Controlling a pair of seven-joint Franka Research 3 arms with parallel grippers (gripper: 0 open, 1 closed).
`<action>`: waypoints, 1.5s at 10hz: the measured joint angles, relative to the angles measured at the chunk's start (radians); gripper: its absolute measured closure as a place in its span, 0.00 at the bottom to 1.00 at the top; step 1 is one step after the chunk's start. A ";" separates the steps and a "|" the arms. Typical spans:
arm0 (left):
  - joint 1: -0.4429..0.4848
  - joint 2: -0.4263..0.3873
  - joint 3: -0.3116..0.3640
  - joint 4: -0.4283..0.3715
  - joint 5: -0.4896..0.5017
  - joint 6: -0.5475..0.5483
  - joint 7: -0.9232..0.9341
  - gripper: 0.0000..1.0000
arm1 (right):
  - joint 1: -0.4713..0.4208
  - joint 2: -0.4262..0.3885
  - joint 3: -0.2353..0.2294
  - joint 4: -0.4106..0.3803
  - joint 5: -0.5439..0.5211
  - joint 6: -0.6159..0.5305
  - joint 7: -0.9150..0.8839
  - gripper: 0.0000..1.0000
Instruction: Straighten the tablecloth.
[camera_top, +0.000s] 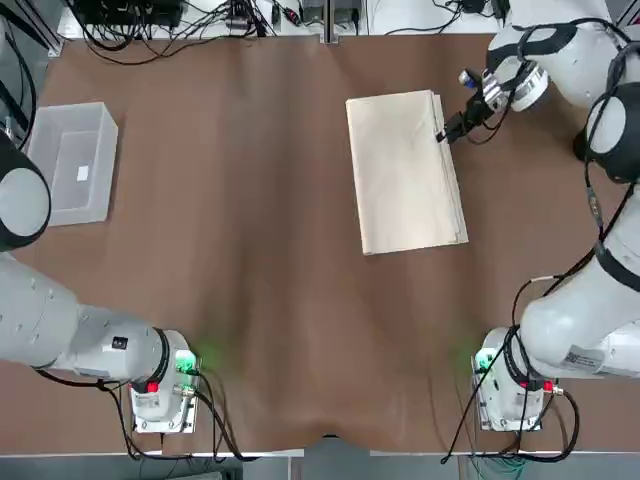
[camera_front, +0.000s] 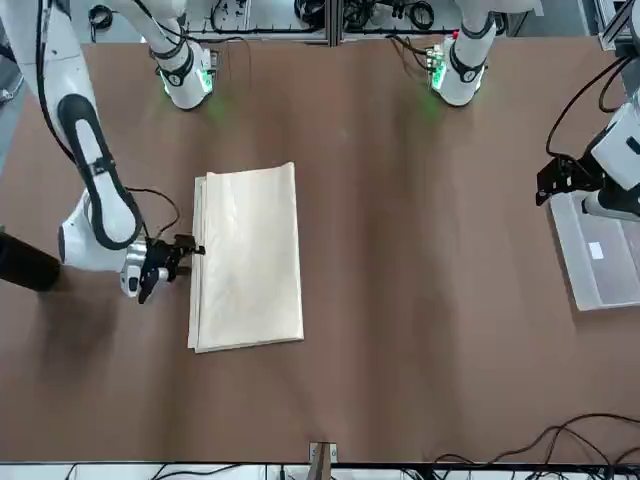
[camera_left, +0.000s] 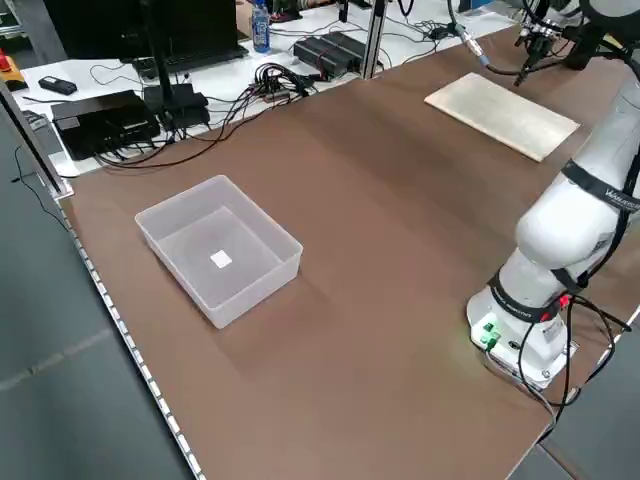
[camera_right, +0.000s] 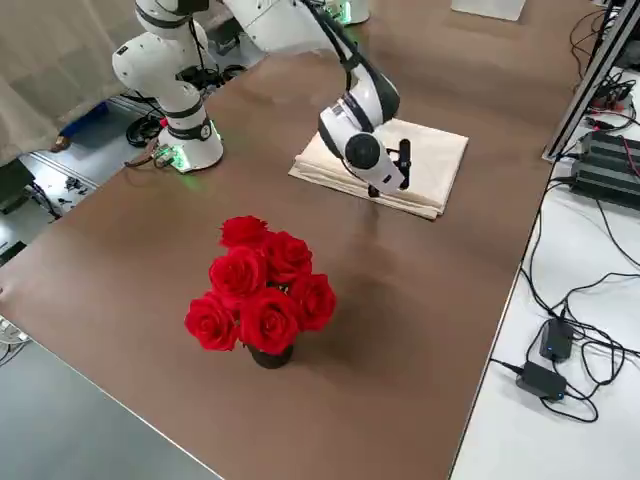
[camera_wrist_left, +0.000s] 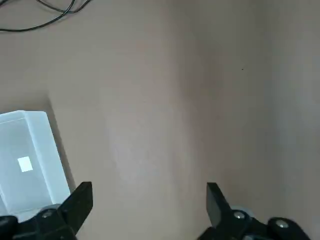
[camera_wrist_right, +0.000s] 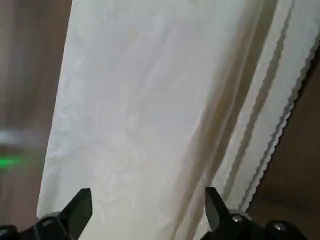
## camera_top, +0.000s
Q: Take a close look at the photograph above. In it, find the aluminium corner profile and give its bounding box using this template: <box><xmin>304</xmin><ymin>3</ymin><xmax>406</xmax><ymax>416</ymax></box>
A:
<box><xmin>35</xmin><ymin>0</ymin><xmax>66</xmax><ymax>57</ymax></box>
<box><xmin>613</xmin><ymin>0</ymin><xmax>640</xmax><ymax>31</ymax></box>

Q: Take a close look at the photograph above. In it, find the clear plastic bin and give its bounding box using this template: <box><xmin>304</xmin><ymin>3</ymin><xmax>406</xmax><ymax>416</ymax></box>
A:
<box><xmin>23</xmin><ymin>101</ymin><xmax>120</xmax><ymax>228</ymax></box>

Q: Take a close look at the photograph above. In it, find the black electronics box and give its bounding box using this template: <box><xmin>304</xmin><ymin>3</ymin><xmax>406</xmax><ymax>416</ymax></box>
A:
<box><xmin>72</xmin><ymin>0</ymin><xmax>189</xmax><ymax>27</ymax></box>

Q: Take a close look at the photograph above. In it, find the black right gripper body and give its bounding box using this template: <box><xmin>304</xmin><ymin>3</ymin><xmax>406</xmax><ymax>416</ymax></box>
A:
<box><xmin>459</xmin><ymin>94</ymin><xmax>494</xmax><ymax>132</ymax></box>

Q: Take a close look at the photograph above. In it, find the aluminium camera post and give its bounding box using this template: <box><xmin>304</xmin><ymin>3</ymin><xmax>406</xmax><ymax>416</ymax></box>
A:
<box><xmin>322</xmin><ymin>0</ymin><xmax>342</xmax><ymax>46</ymax></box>

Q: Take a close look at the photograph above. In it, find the beige tablecloth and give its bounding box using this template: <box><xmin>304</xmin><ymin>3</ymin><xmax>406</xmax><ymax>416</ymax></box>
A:
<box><xmin>344</xmin><ymin>88</ymin><xmax>470</xmax><ymax>258</ymax></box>

